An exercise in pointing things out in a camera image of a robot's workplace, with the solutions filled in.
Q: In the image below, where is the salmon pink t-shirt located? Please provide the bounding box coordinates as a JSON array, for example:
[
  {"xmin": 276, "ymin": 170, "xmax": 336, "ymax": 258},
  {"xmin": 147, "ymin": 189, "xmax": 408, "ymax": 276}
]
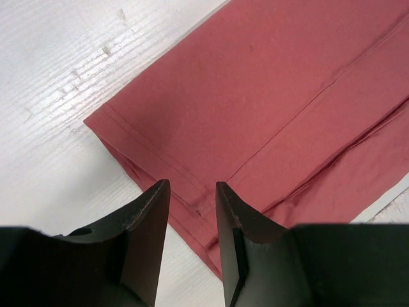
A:
[{"xmin": 85, "ymin": 1, "xmax": 408, "ymax": 276}]

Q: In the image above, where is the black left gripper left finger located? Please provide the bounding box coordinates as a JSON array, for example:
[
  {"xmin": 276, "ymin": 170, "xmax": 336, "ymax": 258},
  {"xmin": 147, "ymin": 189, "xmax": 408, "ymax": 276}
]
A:
[{"xmin": 1, "ymin": 180, "xmax": 170, "ymax": 306}]

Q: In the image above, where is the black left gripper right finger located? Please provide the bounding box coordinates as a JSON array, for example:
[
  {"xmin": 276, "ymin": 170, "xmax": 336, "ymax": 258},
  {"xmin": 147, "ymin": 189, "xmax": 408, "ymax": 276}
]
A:
[{"xmin": 215, "ymin": 182, "xmax": 408, "ymax": 306}]

